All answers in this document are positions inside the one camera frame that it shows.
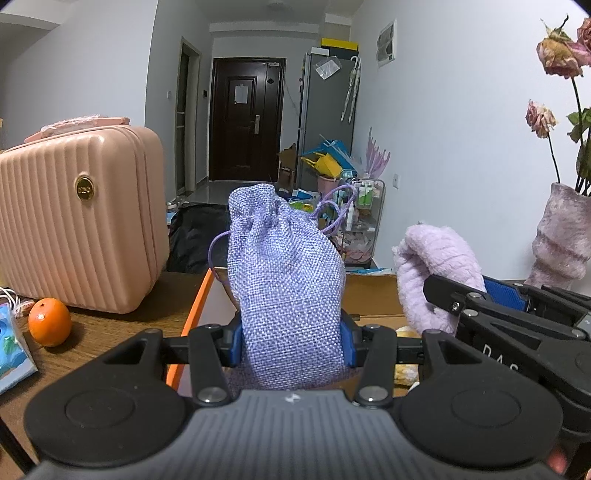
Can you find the white paper notice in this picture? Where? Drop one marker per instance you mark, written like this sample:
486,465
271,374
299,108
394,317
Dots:
241,94

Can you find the white wall socket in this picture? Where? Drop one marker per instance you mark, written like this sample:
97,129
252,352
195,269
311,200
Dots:
395,181

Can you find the blue printed packet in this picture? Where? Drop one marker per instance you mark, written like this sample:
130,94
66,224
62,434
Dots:
11,355

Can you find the blue folded carton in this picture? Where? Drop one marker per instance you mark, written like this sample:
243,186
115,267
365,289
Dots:
337,150

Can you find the black bag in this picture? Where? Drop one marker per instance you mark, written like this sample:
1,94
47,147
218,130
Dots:
198,240

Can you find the pink flat pouch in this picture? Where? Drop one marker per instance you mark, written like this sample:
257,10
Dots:
78,127

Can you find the wall electrical panel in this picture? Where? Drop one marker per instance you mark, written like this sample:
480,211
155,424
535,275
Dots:
387,44

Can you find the dark wooden entrance door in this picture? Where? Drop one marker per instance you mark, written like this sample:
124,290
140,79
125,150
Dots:
244,138

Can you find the pink ribbed suitcase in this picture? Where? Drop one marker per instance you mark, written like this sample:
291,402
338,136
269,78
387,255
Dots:
78,230

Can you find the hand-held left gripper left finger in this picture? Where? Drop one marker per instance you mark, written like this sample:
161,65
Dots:
236,346

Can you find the clear plastic bag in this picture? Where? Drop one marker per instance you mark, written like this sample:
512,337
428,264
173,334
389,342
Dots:
328,68

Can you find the yellow bag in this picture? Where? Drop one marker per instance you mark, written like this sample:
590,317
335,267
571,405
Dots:
325,165

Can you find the yellow and black box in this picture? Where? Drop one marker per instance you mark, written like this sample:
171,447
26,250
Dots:
339,45

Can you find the side doorway frame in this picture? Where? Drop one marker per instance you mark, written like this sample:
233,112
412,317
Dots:
184,120

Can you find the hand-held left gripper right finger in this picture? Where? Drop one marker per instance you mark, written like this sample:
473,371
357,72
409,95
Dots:
349,346

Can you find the lilac fluffy towel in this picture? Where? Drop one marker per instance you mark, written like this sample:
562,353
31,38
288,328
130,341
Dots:
434,263

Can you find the brown cardboard carton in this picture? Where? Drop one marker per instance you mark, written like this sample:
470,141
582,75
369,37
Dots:
287,166

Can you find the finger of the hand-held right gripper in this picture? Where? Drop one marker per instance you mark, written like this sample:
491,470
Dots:
455,295
505,293

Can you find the clear water bottle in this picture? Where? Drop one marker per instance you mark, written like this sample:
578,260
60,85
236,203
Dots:
171,213

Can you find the person's right hand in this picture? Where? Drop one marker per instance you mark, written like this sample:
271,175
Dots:
557,460

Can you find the purple wall decal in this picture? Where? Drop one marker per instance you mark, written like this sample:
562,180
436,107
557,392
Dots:
376,157

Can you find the orange fruit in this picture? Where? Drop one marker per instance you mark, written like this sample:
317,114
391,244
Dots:
50,322

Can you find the bunch of dried pink roses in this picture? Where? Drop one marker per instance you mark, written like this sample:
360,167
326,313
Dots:
558,53

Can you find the orange cardboard box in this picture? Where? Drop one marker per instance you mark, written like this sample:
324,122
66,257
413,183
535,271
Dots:
369,295

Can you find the grey refrigerator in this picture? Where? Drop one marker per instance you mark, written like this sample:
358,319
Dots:
323,110

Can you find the mauve textured vase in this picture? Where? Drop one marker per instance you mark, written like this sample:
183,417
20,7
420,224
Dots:
563,240

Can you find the yellow and white plush hamster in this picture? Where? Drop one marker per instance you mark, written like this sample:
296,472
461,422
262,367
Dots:
406,374

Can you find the pink bucket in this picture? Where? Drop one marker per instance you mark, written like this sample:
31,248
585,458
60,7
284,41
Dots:
328,184

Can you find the white hanging umbrella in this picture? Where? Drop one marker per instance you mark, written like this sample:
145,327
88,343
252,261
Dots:
351,90

